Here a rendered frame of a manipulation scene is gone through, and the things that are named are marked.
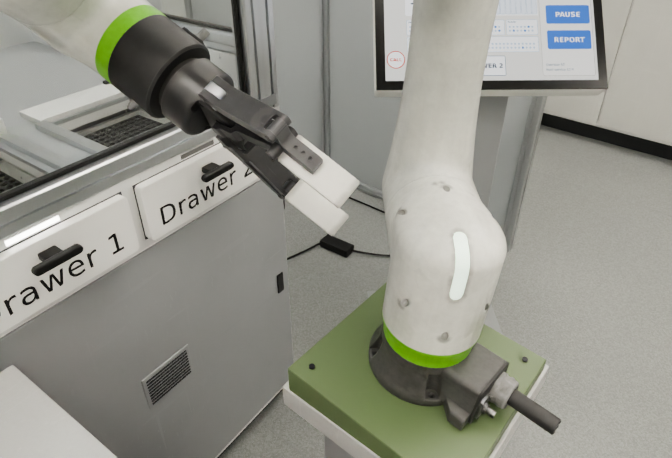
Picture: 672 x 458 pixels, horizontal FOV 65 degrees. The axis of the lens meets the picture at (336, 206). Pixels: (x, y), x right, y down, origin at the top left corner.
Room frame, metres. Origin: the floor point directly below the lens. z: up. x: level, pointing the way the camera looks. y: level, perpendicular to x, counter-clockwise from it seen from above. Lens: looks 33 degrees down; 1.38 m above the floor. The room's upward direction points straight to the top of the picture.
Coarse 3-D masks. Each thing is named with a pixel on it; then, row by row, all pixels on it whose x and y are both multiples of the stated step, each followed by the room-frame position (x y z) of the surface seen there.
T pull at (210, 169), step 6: (228, 162) 0.87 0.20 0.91; (204, 168) 0.85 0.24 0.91; (210, 168) 0.85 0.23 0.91; (216, 168) 0.85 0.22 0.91; (222, 168) 0.85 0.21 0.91; (228, 168) 0.86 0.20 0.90; (204, 174) 0.83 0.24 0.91; (210, 174) 0.83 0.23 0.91; (216, 174) 0.84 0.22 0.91; (204, 180) 0.82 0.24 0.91; (210, 180) 0.83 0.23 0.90
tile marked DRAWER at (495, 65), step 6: (486, 60) 1.16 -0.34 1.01; (492, 60) 1.16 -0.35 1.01; (498, 60) 1.16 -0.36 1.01; (504, 60) 1.16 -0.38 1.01; (486, 66) 1.15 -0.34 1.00; (492, 66) 1.15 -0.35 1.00; (498, 66) 1.15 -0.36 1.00; (504, 66) 1.15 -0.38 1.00; (486, 72) 1.14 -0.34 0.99; (492, 72) 1.14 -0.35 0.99; (498, 72) 1.14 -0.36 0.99; (504, 72) 1.14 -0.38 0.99
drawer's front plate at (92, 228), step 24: (96, 216) 0.68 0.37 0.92; (120, 216) 0.71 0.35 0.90; (48, 240) 0.62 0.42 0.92; (72, 240) 0.64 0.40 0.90; (96, 240) 0.67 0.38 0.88; (120, 240) 0.70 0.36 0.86; (0, 264) 0.56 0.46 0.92; (24, 264) 0.58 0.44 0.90; (96, 264) 0.66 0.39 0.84; (0, 288) 0.55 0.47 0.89; (24, 288) 0.57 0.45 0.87; (72, 288) 0.62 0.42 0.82; (0, 312) 0.54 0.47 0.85; (24, 312) 0.56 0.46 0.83
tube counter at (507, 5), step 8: (504, 0) 1.25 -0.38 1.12; (512, 0) 1.25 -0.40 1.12; (520, 0) 1.25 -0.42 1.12; (528, 0) 1.25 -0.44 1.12; (536, 0) 1.26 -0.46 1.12; (504, 8) 1.24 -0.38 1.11; (512, 8) 1.24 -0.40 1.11; (520, 8) 1.24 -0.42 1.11; (528, 8) 1.24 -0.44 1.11; (536, 8) 1.24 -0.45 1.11
